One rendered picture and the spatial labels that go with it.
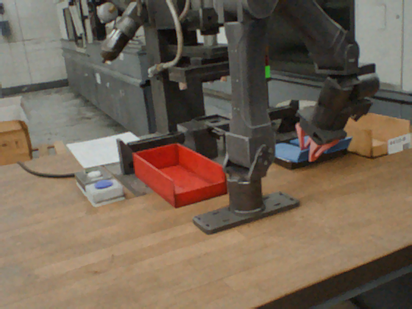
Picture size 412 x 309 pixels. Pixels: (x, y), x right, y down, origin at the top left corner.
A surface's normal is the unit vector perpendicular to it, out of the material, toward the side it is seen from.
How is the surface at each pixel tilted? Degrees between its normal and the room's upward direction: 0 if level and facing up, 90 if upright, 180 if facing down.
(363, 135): 90
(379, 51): 90
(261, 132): 90
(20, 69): 90
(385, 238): 0
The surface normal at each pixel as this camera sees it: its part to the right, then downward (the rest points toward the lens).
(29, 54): 0.40, 0.23
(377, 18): -0.92, 0.20
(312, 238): -0.10, -0.95
